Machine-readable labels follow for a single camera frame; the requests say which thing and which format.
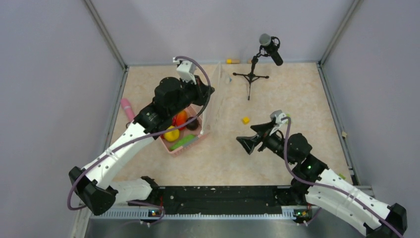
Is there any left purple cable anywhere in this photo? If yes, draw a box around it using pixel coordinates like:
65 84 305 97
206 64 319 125
67 56 212 211

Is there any green toy cucumber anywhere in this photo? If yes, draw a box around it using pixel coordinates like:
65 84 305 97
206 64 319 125
169 134 196 151

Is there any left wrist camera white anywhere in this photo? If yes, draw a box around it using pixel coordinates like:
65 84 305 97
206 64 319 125
173 57 197 85

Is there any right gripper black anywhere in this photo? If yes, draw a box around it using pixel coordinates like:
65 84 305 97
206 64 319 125
236 120 296 165

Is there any pink perforated plastic basket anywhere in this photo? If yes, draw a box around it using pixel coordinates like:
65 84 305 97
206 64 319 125
158 111 210 157

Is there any clear dotted zip top bag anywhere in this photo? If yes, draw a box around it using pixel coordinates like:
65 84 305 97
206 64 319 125
205 63 231 132

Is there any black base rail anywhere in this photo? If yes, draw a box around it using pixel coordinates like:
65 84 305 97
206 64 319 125
148 185 297 215

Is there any yellow and wood cylinder block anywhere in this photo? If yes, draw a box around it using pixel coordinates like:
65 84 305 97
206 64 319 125
226 59 241 64

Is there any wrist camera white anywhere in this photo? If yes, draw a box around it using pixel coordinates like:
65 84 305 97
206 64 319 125
173 57 197 85
270 110 289 127

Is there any pink cylindrical tube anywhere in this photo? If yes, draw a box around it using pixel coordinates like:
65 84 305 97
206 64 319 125
120 98 135 121

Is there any yellow toy apple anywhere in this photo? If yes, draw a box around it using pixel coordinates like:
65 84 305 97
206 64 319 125
163 129 180 142

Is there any dark purple toy mangosteen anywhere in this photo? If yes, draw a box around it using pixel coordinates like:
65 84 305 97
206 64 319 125
186 119 200 131

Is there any black microphone tripod stand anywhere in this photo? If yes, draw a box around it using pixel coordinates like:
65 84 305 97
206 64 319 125
232 49 269 101

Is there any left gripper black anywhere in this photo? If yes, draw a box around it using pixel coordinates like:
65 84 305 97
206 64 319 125
170 73 215 117

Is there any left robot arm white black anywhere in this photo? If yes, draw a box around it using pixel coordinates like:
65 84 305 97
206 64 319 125
69 76 214 215

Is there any small yellow cube block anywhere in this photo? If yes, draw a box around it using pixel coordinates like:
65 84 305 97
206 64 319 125
242 117 250 124

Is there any black microphone with grey head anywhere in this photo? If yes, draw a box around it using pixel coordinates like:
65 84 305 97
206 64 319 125
259 33 283 66

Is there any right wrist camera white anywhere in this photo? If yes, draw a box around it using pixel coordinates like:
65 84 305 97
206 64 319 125
270 110 289 127

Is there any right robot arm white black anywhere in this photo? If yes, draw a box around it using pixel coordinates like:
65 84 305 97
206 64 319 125
236 119 408 238

